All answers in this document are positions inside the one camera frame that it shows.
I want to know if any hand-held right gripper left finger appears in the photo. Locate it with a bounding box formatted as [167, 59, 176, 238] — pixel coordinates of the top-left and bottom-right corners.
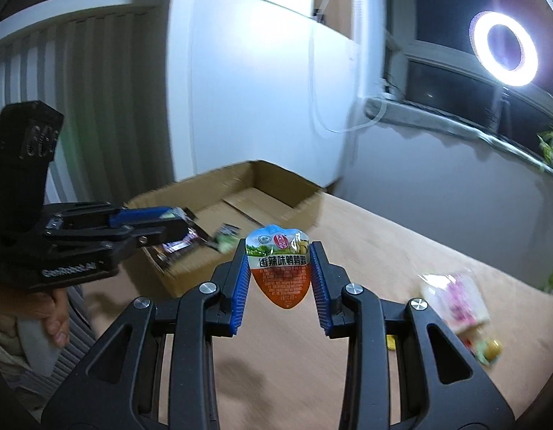
[41, 238, 252, 430]

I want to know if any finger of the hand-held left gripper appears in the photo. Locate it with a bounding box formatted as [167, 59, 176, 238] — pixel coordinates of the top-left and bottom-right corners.
[119, 217, 192, 248]
[109, 206, 188, 227]

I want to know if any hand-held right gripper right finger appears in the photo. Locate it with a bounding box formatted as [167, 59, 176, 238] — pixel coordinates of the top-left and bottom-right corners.
[310, 242, 516, 430]

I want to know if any dark chocolate bar packet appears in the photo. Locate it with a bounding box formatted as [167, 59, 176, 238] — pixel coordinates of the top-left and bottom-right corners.
[153, 226, 210, 275]

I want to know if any orange teardrop egg packet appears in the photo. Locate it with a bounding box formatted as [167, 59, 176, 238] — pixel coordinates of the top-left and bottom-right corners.
[245, 225, 314, 311]

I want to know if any small green packet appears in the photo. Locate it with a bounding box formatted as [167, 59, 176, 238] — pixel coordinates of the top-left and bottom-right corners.
[214, 224, 240, 254]

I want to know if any brown cardboard box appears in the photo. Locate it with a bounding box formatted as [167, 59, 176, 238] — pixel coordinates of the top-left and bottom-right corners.
[124, 160, 325, 299]

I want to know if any person's left forearm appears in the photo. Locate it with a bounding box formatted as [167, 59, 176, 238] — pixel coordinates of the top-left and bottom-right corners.
[0, 273, 62, 377]

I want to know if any person's left hand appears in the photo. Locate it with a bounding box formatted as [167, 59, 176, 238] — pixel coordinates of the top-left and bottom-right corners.
[34, 289, 72, 347]

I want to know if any white ribbed panel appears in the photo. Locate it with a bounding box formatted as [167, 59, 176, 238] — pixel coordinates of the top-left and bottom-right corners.
[0, 9, 179, 395]

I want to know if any pink print bread packet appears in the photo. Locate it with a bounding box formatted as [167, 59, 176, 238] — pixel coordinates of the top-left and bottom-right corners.
[417, 273, 491, 335]

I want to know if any clear brown egg packet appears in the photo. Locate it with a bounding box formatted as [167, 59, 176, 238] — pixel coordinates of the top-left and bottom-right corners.
[470, 336, 504, 367]

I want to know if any white cabinet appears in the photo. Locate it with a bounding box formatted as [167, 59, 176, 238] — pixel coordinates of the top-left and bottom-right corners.
[168, 0, 363, 194]

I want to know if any grey windowsill mat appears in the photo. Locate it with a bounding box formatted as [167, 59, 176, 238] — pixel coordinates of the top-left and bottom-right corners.
[364, 96, 553, 176]

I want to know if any black tripod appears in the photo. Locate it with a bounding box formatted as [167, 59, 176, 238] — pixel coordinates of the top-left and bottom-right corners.
[491, 89, 513, 136]

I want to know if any potted spider plant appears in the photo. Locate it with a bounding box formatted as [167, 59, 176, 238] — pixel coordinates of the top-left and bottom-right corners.
[537, 129, 553, 172]

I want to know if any white cable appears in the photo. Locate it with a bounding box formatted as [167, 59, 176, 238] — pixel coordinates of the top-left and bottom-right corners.
[309, 8, 387, 134]

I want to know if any window frame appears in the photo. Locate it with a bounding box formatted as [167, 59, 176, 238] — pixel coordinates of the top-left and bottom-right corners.
[383, 0, 553, 145]

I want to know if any white ring light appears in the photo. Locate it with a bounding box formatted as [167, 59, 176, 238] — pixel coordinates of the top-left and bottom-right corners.
[469, 10, 540, 89]

